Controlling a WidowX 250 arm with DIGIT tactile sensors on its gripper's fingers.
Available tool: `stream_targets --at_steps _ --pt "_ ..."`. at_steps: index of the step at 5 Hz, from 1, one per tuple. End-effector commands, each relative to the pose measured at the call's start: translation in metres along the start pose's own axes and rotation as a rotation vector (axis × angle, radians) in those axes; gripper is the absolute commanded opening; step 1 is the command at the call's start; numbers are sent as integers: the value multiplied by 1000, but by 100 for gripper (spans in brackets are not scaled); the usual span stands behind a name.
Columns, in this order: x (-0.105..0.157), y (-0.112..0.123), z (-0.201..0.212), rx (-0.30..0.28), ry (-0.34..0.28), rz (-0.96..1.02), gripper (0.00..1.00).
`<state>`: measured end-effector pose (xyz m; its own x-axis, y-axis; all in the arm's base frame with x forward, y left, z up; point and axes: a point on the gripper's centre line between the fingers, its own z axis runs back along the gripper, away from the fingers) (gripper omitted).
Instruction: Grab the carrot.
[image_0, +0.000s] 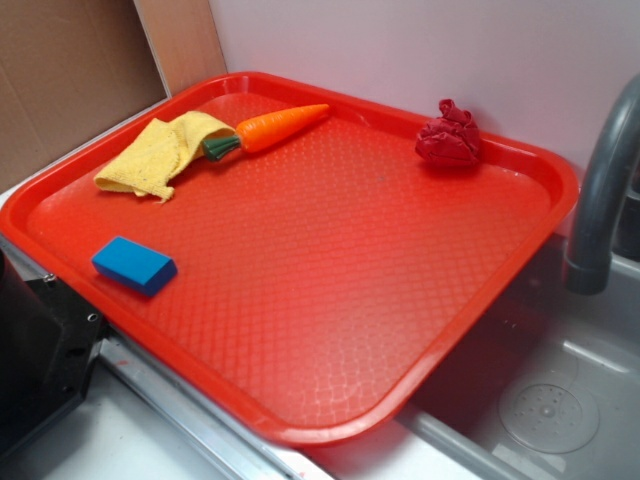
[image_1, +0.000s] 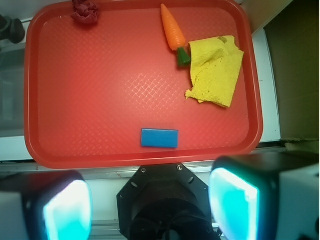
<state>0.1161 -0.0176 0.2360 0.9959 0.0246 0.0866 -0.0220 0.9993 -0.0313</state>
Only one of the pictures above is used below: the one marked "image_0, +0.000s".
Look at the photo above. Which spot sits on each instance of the grey toy sink basin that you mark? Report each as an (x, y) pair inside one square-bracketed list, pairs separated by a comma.
[(544, 386)]

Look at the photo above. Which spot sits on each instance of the blue rectangular block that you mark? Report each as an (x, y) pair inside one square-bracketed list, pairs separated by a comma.
[(135, 266)]

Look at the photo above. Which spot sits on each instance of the yellow cloth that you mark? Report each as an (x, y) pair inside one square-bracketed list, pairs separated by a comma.
[(159, 153)]

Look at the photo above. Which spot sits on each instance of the crumpled red paper ball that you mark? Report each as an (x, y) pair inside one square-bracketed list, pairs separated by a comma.
[(450, 140)]

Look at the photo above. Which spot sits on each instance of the light wooden board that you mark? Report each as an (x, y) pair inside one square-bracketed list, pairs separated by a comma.
[(184, 41)]

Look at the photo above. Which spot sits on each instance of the brown cardboard panel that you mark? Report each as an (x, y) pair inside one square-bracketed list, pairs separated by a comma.
[(70, 70)]

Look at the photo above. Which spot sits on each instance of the orange toy carrot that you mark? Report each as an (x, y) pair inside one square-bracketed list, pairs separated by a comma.
[(264, 131)]

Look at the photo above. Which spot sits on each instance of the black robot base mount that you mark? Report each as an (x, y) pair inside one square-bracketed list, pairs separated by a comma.
[(50, 339)]

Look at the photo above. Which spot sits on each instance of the grey toy faucet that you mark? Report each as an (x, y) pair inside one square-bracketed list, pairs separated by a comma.
[(606, 219)]

